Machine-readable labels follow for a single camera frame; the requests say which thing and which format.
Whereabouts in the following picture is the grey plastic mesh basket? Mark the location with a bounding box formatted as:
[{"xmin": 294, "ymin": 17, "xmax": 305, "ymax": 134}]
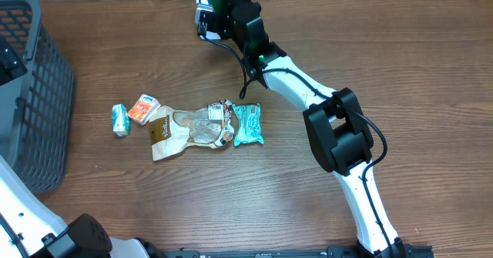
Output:
[{"xmin": 1, "ymin": 0, "xmax": 75, "ymax": 193}]

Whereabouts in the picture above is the orange small carton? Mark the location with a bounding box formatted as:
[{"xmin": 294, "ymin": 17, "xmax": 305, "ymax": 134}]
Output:
[{"xmin": 127, "ymin": 94, "xmax": 161, "ymax": 126}]

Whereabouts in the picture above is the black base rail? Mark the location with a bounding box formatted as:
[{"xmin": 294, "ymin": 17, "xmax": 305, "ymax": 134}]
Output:
[{"xmin": 161, "ymin": 244, "xmax": 435, "ymax": 258}]

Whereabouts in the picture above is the light green wipes packet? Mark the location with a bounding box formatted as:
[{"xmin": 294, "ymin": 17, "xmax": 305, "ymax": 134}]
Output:
[{"xmin": 232, "ymin": 103, "xmax": 264, "ymax": 146}]

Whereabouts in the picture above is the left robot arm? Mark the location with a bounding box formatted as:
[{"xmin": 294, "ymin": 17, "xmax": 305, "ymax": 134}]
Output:
[{"xmin": 1, "ymin": 35, "xmax": 149, "ymax": 257}]

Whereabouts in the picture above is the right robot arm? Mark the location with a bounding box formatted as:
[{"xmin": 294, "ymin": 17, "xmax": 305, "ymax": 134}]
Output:
[{"xmin": 196, "ymin": 0, "xmax": 407, "ymax": 257}]

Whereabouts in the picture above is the teal white small carton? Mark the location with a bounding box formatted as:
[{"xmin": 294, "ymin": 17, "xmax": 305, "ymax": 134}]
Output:
[{"xmin": 112, "ymin": 104, "xmax": 130, "ymax": 137}]

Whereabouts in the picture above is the clear brown snack bag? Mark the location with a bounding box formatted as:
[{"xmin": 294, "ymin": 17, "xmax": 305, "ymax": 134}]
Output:
[{"xmin": 148, "ymin": 99, "xmax": 235, "ymax": 161}]

